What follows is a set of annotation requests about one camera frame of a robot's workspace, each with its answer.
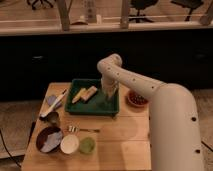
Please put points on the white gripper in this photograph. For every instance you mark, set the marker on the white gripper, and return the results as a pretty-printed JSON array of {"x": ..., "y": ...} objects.
[{"x": 109, "y": 87}]

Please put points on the wooden table leg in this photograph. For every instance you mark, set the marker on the wooden table leg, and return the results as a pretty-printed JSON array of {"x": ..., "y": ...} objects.
[
  {"x": 64, "y": 16},
  {"x": 125, "y": 9}
]

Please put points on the red bowl of beans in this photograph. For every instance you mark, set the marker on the red bowl of beans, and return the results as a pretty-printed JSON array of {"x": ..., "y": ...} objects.
[{"x": 136, "y": 100}]

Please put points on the grey cloth in bowl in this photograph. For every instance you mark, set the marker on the grey cloth in bowl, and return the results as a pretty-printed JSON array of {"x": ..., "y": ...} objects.
[{"x": 53, "y": 140}]

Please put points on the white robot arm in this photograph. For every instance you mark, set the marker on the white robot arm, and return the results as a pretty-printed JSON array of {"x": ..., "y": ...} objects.
[{"x": 174, "y": 124}]

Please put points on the green plastic tray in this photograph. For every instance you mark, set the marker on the green plastic tray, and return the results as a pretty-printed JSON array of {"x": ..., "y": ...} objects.
[{"x": 97, "y": 105}]

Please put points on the green round cup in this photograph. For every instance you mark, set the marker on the green round cup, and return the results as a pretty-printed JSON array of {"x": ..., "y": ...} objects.
[{"x": 87, "y": 145}]

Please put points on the wooden table leg right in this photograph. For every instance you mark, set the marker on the wooden table leg right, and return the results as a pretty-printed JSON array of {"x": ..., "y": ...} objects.
[{"x": 125, "y": 9}]

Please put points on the grey blue cloth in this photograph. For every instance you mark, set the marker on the grey blue cloth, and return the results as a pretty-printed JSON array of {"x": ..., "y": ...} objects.
[{"x": 50, "y": 100}]

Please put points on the yellow corn cob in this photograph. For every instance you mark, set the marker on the yellow corn cob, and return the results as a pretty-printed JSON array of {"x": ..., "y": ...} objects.
[{"x": 78, "y": 95}]

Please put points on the white handled knife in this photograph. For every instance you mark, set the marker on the white handled knife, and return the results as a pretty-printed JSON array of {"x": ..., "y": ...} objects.
[{"x": 50, "y": 109}]

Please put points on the dark brown bowl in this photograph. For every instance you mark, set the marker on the dark brown bowl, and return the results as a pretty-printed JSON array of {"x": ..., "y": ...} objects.
[{"x": 42, "y": 136}]

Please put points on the metal fork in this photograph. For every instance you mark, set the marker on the metal fork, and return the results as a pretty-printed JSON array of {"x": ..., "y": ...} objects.
[{"x": 76, "y": 129}]

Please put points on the white round bowl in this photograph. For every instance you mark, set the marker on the white round bowl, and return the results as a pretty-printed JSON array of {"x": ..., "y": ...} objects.
[{"x": 69, "y": 144}]

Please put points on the black office chair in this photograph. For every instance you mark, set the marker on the black office chair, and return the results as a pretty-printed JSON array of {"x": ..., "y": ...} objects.
[{"x": 141, "y": 5}]

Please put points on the tan bread stick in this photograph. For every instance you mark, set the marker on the tan bread stick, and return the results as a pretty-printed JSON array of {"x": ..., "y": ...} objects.
[{"x": 89, "y": 93}]

